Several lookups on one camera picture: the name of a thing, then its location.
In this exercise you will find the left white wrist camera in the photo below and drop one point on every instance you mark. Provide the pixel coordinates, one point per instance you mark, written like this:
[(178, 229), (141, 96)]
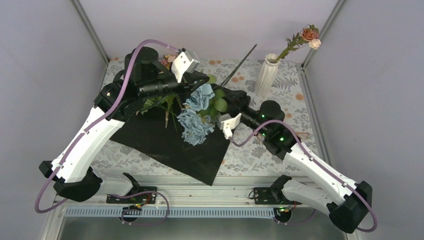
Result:
[(185, 62)]

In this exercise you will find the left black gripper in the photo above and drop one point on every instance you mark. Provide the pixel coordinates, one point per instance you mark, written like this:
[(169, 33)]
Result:
[(191, 80)]

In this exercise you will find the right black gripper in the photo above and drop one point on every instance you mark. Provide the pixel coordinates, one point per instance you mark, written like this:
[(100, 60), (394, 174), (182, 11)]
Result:
[(240, 97)]

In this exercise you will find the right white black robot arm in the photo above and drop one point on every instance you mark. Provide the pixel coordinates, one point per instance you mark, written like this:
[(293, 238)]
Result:
[(347, 203)]

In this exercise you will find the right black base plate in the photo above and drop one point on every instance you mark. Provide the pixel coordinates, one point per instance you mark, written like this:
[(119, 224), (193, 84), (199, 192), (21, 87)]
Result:
[(270, 196)]

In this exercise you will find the vertical aluminium post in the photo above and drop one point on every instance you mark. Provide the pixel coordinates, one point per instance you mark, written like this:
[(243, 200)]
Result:
[(90, 29), (334, 13)]

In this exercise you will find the aluminium rail frame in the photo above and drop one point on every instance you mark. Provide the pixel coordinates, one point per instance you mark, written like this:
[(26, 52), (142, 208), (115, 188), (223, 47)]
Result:
[(226, 191)]

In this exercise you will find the tan raffia ribbon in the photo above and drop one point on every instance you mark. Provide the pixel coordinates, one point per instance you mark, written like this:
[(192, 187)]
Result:
[(304, 135)]

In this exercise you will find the floral patterned table mat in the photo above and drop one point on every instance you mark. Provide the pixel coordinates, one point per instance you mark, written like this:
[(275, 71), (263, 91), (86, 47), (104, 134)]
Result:
[(250, 160)]

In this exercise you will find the blue rose stem bunch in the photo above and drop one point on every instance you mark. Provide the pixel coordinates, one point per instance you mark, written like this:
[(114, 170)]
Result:
[(204, 105)]

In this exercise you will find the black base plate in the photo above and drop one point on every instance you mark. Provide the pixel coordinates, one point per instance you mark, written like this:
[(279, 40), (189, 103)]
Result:
[(137, 195), (270, 196)]

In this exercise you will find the pink orange rose stem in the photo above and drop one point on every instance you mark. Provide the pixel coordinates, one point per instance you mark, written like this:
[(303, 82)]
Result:
[(309, 36)]

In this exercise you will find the white ribbed ceramic vase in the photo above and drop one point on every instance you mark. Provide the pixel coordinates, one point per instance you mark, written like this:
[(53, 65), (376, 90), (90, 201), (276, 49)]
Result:
[(267, 75)]

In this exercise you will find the black wrapping paper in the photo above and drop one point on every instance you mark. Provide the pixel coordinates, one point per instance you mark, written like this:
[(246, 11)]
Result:
[(147, 134)]

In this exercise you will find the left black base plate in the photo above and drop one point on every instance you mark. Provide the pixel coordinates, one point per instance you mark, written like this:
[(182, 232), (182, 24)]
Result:
[(137, 195)]

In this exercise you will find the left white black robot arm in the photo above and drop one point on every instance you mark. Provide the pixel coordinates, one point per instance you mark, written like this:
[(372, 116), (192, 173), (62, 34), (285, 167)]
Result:
[(143, 78)]

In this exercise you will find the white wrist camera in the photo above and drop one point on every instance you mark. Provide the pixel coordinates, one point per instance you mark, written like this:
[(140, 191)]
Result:
[(185, 62), (227, 123)]

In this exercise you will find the left vertical aluminium post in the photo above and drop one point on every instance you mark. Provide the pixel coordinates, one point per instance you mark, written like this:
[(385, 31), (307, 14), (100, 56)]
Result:
[(90, 29)]

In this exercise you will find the colourful artificial flower bouquet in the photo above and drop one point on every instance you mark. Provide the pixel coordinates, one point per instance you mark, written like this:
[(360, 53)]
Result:
[(166, 103)]

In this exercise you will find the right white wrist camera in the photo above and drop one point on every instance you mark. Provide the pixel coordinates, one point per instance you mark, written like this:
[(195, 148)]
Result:
[(227, 123)]

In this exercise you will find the right vertical aluminium post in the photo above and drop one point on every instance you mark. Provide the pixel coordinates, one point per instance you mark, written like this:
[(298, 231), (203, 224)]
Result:
[(334, 13)]

